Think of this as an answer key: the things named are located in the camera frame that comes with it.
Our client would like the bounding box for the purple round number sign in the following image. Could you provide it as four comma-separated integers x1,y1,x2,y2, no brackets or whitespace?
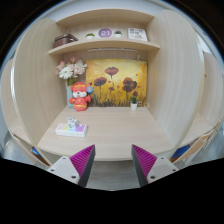
98,28,112,38

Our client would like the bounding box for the small potted plant white pot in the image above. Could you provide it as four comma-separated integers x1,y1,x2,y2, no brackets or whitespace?
130,96,138,110

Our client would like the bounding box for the wooden chair right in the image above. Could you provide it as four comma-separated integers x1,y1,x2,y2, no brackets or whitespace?
170,121,222,165

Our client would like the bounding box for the small plant on shelf left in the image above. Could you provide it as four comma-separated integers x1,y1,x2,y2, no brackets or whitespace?
85,33,95,40

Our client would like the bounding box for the light wooden desk cubicle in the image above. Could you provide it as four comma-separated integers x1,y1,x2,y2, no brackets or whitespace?
1,9,224,163

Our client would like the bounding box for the red plush doll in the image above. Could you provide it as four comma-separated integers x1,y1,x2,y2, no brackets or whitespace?
68,82,93,112

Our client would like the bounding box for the small plant on shelf right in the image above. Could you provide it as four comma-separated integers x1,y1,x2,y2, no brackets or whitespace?
114,30,122,38

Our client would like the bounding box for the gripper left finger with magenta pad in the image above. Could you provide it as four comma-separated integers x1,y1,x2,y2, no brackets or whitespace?
48,145,95,187

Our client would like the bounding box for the white framed card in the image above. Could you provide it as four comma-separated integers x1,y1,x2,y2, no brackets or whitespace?
128,28,147,41

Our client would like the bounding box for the small plant on shelf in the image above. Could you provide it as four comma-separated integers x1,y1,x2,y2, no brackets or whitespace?
114,30,122,38
85,33,95,40

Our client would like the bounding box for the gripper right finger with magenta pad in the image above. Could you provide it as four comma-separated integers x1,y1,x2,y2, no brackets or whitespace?
131,145,178,187

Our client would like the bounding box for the wooden wall shelf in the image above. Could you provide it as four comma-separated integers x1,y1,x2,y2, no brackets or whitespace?
48,38,160,55

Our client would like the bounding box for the pink white flower bouquet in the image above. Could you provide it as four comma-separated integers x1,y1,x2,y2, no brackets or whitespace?
56,56,87,86

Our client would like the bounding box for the poppy flower painting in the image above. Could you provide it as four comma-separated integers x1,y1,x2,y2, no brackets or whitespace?
86,59,147,107

